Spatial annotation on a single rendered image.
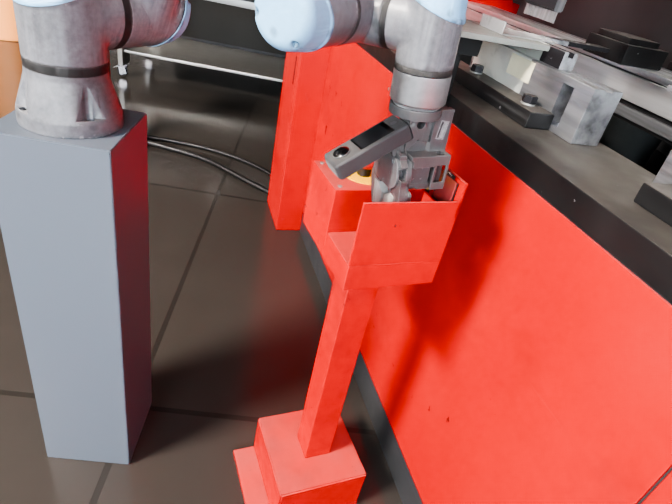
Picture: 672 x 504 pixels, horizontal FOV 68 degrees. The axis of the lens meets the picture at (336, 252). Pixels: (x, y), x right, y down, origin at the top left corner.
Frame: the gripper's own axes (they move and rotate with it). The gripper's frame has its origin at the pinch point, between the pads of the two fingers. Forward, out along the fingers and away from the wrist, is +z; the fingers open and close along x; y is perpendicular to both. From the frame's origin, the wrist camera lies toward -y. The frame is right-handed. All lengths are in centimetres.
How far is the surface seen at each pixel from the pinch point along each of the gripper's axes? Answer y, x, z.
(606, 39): 60, 26, -24
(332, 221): -6.0, 4.6, 0.3
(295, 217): 26, 115, 69
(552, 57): 40.0, 17.7, -21.8
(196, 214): -13, 130, 72
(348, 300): -2.2, 2.3, 15.4
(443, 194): 9.2, -1.2, -6.3
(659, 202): 28.5, -20.1, -13.5
